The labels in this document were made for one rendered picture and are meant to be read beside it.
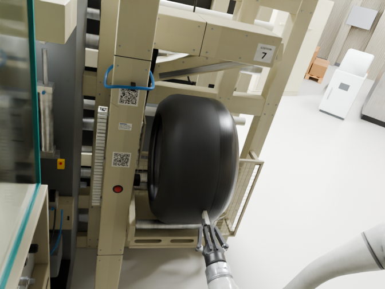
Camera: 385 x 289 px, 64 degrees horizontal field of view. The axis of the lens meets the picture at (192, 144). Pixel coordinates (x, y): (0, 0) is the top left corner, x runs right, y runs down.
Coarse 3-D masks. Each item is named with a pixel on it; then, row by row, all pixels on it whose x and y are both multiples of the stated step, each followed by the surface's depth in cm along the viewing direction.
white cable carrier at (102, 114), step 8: (104, 112) 118; (104, 120) 120; (104, 128) 121; (96, 136) 123; (104, 136) 124; (96, 144) 124; (104, 144) 125; (96, 152) 126; (96, 160) 128; (104, 160) 131; (96, 168) 130; (96, 176) 132; (96, 184) 135; (96, 192) 137; (96, 200) 139
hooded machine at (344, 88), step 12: (348, 60) 588; (360, 60) 579; (372, 60) 578; (336, 72) 594; (348, 72) 588; (360, 72) 579; (336, 84) 600; (348, 84) 589; (360, 84) 579; (324, 96) 619; (336, 96) 607; (348, 96) 596; (324, 108) 627; (336, 108) 614; (348, 108) 603
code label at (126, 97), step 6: (120, 90) 113; (126, 90) 114; (138, 90) 115; (120, 96) 114; (126, 96) 115; (132, 96) 115; (138, 96) 116; (120, 102) 116; (126, 102) 116; (132, 102) 117
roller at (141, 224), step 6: (138, 222) 141; (144, 222) 142; (150, 222) 143; (156, 222) 144; (162, 222) 144; (138, 228) 142; (144, 228) 142; (150, 228) 143; (156, 228) 144; (162, 228) 145; (168, 228) 146; (174, 228) 146; (180, 228) 147; (186, 228) 148; (192, 228) 149; (198, 228) 149
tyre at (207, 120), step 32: (192, 96) 136; (160, 128) 165; (192, 128) 119; (224, 128) 123; (160, 160) 171; (192, 160) 116; (224, 160) 119; (160, 192) 123; (192, 192) 118; (224, 192) 122
